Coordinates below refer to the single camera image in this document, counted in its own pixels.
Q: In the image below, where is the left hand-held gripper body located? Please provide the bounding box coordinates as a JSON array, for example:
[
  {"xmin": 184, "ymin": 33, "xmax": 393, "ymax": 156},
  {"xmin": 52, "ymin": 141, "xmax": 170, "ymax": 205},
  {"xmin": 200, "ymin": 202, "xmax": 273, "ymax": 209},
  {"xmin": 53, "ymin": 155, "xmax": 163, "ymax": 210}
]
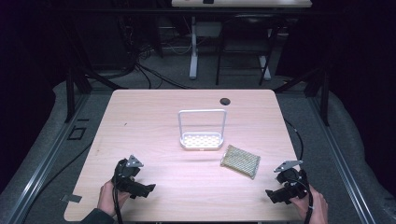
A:
[{"xmin": 111, "ymin": 154, "xmax": 148, "ymax": 196}]

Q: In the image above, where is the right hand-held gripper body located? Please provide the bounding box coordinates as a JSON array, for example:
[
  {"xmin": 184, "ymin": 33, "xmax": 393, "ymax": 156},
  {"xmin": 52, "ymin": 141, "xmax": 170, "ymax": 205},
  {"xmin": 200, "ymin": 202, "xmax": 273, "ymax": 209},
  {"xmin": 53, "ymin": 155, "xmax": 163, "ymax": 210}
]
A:
[{"xmin": 273, "ymin": 160, "xmax": 310, "ymax": 201}]

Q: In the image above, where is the person's left hand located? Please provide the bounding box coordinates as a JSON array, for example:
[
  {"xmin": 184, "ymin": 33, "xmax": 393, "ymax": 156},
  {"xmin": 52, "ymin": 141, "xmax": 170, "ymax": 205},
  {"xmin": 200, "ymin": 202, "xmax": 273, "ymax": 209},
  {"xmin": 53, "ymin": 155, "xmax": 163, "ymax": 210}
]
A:
[{"xmin": 96, "ymin": 179, "xmax": 133, "ymax": 217}]

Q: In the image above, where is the person's right hand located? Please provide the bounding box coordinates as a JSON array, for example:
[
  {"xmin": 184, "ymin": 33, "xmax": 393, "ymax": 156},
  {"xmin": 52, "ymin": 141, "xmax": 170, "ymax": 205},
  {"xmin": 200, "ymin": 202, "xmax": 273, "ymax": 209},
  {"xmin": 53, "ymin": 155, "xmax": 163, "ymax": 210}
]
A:
[{"xmin": 289, "ymin": 183, "xmax": 329, "ymax": 224}]

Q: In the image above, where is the yellow-green mesh sponge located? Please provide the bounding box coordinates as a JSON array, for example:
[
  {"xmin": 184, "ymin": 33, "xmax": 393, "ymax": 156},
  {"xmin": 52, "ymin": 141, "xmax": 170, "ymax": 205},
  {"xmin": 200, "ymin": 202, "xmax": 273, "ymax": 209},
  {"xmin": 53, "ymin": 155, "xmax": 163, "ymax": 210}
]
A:
[{"xmin": 219, "ymin": 144, "xmax": 262, "ymax": 180}]

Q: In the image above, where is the grey tape strip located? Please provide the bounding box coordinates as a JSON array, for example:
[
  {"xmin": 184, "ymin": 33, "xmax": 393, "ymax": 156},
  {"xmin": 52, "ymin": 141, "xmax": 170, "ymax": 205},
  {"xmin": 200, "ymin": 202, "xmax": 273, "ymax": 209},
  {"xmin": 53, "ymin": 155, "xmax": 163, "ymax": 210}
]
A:
[{"xmin": 60, "ymin": 193, "xmax": 83, "ymax": 203}]

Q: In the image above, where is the white sponge holder rack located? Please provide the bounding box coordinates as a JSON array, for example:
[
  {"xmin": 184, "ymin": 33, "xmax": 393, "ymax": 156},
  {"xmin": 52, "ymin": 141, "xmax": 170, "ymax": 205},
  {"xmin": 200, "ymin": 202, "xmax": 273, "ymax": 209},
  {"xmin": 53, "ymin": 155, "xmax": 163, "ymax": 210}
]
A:
[{"xmin": 177, "ymin": 108, "xmax": 228, "ymax": 151}]

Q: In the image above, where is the white-legged background desk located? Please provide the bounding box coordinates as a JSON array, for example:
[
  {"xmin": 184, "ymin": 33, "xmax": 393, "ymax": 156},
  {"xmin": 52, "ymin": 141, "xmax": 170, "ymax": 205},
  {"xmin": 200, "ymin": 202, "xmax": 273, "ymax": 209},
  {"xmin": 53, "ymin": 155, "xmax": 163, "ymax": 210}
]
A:
[{"xmin": 170, "ymin": 0, "xmax": 313, "ymax": 81}]

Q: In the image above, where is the black chair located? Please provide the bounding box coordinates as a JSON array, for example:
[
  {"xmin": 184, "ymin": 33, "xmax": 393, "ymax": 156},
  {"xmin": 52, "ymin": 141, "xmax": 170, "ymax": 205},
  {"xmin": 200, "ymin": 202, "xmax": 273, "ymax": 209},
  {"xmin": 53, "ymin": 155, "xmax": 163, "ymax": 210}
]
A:
[{"xmin": 215, "ymin": 12, "xmax": 278, "ymax": 87}]

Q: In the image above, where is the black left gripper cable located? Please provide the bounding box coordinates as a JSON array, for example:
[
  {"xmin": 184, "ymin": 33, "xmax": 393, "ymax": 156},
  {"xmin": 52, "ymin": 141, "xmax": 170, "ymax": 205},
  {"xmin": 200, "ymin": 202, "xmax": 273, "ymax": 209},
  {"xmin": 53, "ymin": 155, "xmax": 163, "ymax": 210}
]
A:
[{"xmin": 112, "ymin": 174, "xmax": 124, "ymax": 224}]

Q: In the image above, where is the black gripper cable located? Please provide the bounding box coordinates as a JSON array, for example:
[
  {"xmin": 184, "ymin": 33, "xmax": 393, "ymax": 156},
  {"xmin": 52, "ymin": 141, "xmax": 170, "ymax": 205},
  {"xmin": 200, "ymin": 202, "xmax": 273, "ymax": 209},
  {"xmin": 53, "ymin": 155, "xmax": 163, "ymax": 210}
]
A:
[
  {"xmin": 112, "ymin": 174, "xmax": 124, "ymax": 224},
  {"xmin": 295, "ymin": 174, "xmax": 315, "ymax": 224}
]

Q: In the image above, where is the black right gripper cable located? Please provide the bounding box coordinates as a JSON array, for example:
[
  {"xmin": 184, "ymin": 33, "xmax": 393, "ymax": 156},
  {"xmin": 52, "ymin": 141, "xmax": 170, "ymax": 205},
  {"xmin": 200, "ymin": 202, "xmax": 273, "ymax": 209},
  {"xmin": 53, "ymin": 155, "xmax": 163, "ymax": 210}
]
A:
[{"xmin": 295, "ymin": 174, "xmax": 315, "ymax": 224}]

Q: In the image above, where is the black cable beside table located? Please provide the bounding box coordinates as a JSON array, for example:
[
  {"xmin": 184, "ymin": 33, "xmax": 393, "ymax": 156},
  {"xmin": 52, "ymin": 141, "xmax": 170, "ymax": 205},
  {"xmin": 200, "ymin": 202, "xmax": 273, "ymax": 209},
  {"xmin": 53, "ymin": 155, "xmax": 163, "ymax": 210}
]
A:
[{"xmin": 283, "ymin": 119, "xmax": 304, "ymax": 161}]

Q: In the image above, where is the aluminium floor rail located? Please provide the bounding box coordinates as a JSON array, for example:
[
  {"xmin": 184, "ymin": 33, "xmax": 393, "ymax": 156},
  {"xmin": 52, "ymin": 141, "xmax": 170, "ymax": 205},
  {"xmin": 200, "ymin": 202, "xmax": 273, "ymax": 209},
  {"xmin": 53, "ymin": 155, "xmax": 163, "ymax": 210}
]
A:
[
  {"xmin": 307, "ymin": 96, "xmax": 379, "ymax": 224},
  {"xmin": 0, "ymin": 92, "xmax": 92, "ymax": 224}
]

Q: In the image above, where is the black metal frame stand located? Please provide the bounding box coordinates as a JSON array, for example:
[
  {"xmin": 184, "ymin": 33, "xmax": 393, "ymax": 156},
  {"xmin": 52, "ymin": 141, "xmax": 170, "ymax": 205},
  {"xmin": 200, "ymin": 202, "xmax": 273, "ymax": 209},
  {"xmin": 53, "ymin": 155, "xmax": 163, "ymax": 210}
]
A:
[
  {"xmin": 59, "ymin": 18, "xmax": 129, "ymax": 124},
  {"xmin": 273, "ymin": 66, "xmax": 332, "ymax": 127}
]

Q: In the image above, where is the black floor cables bundle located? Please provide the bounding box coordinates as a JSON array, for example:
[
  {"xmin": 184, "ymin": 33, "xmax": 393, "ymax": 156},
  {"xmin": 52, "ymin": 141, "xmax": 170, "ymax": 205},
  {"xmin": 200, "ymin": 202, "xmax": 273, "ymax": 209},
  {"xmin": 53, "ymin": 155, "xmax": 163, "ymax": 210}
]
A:
[{"xmin": 124, "ymin": 18, "xmax": 197, "ymax": 91}]

